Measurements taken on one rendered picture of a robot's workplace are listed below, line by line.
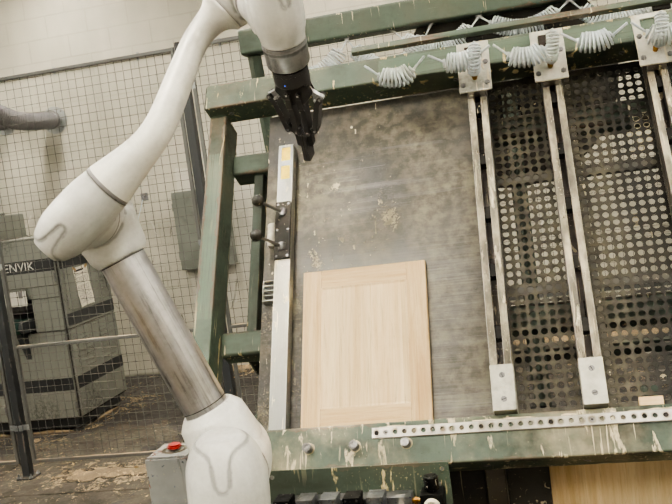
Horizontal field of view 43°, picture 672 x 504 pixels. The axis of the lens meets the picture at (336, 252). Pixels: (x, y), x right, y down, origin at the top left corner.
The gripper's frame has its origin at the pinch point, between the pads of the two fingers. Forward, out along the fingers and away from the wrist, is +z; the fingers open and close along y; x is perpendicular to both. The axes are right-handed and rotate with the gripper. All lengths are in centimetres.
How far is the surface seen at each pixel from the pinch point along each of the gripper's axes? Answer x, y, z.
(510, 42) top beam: -102, -25, 35
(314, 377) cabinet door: 4, 12, 82
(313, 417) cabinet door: 15, 9, 86
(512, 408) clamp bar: 6, -45, 77
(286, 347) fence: -2, 22, 78
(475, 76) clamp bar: -86, -17, 38
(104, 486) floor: -45, 201, 302
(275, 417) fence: 18, 19, 85
